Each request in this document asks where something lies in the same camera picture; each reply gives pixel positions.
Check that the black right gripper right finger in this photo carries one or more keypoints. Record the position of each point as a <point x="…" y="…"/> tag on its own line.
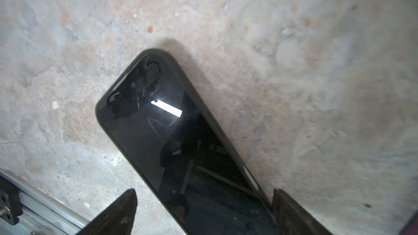
<point x="292" y="218"/>

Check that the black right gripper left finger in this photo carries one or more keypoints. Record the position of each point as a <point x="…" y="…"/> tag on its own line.
<point x="117" y="219"/>

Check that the black phone case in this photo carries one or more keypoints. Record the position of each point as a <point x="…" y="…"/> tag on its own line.
<point x="153" y="119"/>

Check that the aluminium front rail frame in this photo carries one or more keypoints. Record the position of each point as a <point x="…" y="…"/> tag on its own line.
<point x="42" y="214"/>

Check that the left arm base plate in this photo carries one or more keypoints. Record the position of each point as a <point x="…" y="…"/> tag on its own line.
<point x="11" y="207"/>

